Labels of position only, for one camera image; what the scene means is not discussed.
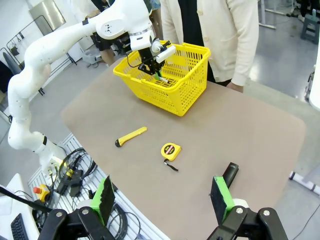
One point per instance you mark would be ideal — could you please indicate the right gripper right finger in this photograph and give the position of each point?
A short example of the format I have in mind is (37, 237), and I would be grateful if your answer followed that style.
(221, 200)

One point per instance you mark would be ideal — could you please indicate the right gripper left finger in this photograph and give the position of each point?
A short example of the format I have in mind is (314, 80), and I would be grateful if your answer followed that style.
(102, 200)

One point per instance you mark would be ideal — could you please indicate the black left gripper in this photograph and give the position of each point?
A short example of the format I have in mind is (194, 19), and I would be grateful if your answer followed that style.
(148, 61)

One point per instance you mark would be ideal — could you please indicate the white black marker pen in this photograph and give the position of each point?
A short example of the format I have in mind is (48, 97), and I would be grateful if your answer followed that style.
(166, 80)

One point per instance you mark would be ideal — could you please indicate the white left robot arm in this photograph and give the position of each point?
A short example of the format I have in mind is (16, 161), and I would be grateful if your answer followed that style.
(50, 45)

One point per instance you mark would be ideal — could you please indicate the person's left forearm white sleeve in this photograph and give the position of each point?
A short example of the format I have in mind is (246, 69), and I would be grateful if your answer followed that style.
(246, 55)

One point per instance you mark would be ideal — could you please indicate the yellow plastic shopping basket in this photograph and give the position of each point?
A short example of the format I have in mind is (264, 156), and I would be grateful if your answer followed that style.
(185, 87)

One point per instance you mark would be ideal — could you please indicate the person in blue patterned shirt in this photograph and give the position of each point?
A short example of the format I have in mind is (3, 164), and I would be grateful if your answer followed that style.
(157, 23)

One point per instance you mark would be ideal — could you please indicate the person in white cardigan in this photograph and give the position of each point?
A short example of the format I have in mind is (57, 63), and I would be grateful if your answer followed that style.
(212, 32)

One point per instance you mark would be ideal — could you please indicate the person's left hand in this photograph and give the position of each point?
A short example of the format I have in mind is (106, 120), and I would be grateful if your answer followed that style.
(235, 87)

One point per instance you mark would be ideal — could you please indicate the black stapler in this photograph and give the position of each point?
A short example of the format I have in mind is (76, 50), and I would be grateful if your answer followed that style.
(230, 173)

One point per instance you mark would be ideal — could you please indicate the white slatted mounting plate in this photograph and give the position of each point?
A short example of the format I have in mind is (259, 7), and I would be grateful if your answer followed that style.
(140, 212)

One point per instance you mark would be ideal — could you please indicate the yellow emergency stop button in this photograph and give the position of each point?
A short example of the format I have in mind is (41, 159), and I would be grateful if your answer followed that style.
(42, 192)

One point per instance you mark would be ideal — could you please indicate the yellow utility knife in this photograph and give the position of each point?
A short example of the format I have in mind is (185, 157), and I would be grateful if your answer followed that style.
(130, 137)

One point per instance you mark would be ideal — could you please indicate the yellow tape measure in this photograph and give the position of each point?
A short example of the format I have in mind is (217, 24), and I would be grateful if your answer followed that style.
(170, 150)

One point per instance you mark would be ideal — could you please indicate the black keyboard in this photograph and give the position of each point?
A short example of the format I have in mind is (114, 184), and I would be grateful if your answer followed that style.
(18, 227)

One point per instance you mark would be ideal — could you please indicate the silver metal panel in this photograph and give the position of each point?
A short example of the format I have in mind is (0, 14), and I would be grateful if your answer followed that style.
(48, 15)

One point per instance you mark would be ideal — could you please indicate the black metal rack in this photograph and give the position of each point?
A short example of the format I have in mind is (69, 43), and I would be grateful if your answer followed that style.
(22, 40)

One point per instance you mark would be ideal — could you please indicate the grey plastic stool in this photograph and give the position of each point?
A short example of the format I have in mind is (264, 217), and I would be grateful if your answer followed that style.
(311, 27)

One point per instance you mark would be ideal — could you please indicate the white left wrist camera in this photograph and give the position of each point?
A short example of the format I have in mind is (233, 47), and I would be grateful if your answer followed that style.
(166, 53)

